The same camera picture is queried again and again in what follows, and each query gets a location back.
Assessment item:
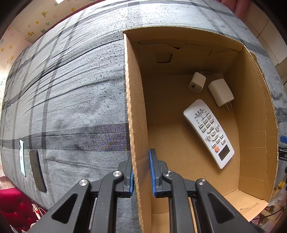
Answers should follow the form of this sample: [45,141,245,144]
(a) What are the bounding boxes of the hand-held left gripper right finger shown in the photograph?
[149,148,260,233]

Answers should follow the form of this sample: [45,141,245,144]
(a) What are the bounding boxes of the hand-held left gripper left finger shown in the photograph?
[29,160,135,233]

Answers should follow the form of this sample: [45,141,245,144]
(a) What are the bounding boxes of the cardboard box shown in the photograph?
[123,26,279,233]

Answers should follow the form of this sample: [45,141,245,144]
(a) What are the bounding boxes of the white remote control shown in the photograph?
[183,99,235,169]

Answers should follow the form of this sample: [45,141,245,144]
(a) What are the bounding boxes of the large white charger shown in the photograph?
[208,78,235,111]

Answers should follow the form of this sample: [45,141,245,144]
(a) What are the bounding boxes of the small white charger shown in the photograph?
[188,72,207,94]

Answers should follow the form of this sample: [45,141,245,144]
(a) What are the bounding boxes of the black phone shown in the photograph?
[29,151,47,193]

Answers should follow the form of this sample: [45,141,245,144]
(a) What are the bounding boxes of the white phone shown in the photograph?
[19,139,27,177]

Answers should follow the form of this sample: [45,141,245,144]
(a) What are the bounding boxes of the red cloth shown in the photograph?
[0,188,52,233]

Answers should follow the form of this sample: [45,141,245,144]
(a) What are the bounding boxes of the grey plaid bed sheet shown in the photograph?
[0,0,286,233]

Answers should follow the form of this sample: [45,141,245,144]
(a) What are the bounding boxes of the pink curtain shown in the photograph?
[231,0,251,18]

